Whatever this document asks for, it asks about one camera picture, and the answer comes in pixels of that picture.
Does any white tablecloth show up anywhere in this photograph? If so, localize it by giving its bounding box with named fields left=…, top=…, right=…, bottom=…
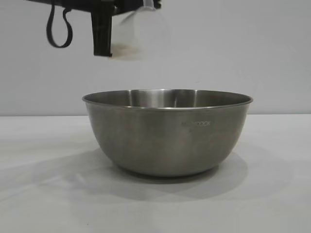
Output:
left=0, top=114, right=311, bottom=233

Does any black looped left gripper cable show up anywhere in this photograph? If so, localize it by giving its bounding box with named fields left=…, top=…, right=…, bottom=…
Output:
left=46, top=2, right=74, bottom=49

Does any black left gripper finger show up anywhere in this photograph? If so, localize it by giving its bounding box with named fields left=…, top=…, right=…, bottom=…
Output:
left=116, top=0, right=162, bottom=11

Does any stainless steel mixing bowl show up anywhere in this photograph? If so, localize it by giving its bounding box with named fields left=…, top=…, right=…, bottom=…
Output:
left=81, top=88, right=254, bottom=178

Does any clear plastic measuring cup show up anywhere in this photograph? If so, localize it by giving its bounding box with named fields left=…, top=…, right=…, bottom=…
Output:
left=113, top=0, right=172, bottom=60

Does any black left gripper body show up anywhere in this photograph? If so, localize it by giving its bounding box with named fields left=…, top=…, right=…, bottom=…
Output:
left=24, top=0, right=118, bottom=57

